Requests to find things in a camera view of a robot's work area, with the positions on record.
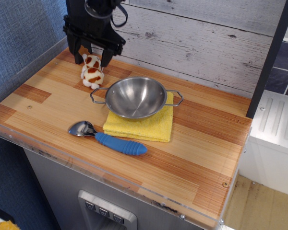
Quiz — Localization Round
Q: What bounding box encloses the yellow black object bottom left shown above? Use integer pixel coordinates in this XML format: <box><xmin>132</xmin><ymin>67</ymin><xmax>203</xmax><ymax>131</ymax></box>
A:
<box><xmin>0</xmin><ymin>218</ymin><xmax>20</xmax><ymax>230</ymax></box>

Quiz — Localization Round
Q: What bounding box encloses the right dark upright post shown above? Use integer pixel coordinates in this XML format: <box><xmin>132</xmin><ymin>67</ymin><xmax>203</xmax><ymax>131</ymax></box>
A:
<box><xmin>246</xmin><ymin>0</ymin><xmax>288</xmax><ymax>118</ymax></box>

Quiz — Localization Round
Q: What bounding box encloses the dark upright post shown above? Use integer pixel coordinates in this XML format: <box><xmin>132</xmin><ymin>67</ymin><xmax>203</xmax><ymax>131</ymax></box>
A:
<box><xmin>246</xmin><ymin>0</ymin><xmax>288</xmax><ymax>118</ymax></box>
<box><xmin>65</xmin><ymin>0</ymin><xmax>93</xmax><ymax>65</ymax></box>

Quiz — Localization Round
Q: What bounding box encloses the yellow folded cloth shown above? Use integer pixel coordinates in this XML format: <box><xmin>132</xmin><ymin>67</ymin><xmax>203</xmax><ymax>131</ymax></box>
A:
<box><xmin>103</xmin><ymin>105</ymin><xmax>173</xmax><ymax>142</ymax></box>

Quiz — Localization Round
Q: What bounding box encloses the brown spotted plush animal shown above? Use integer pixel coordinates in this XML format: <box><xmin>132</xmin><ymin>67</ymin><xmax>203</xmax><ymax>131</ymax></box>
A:
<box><xmin>79</xmin><ymin>45</ymin><xmax>104</xmax><ymax>90</ymax></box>

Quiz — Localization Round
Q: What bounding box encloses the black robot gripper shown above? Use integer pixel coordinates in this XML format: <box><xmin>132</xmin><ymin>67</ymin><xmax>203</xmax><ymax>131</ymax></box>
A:
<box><xmin>67</xmin><ymin>14</ymin><xmax>126</xmax><ymax>67</ymax></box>

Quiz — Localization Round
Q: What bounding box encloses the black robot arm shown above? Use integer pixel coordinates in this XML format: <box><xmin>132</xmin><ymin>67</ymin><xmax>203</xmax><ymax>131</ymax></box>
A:
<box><xmin>63</xmin><ymin>0</ymin><xmax>128</xmax><ymax>67</ymax></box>

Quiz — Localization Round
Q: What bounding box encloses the left dark upright post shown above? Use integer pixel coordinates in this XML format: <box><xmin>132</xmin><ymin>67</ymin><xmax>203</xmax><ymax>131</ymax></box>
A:
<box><xmin>65</xmin><ymin>0</ymin><xmax>93</xmax><ymax>65</ymax></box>

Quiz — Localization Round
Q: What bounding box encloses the steel bowl with handles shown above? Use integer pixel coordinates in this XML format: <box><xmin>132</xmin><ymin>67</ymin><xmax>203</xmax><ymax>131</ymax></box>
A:
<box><xmin>90</xmin><ymin>76</ymin><xmax>184</xmax><ymax>120</ymax></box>

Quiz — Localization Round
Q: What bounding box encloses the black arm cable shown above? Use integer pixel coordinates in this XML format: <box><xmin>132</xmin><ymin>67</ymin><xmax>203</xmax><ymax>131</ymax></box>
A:
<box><xmin>110</xmin><ymin>3</ymin><xmax>128</xmax><ymax>28</ymax></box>

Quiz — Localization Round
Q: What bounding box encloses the blue handled metal scoop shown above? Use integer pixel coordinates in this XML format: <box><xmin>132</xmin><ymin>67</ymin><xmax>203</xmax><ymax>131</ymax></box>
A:
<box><xmin>68</xmin><ymin>121</ymin><xmax>147</xmax><ymax>156</ymax></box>

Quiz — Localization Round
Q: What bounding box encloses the clear acrylic edge guard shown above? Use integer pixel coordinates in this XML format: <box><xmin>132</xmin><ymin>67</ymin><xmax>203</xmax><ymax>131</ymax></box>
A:
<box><xmin>0</xmin><ymin>116</ymin><xmax>251</xmax><ymax>230</ymax></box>

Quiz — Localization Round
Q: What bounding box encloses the grey dispenser button panel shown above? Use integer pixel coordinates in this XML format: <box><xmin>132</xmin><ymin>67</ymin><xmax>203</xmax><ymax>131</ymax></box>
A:
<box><xmin>78</xmin><ymin>190</ymin><xmax>138</xmax><ymax>230</ymax></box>

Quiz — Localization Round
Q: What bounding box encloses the white ribbed appliance top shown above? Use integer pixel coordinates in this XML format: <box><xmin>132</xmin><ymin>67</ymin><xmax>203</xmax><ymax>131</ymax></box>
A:
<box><xmin>251</xmin><ymin>90</ymin><xmax>288</xmax><ymax>149</ymax></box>

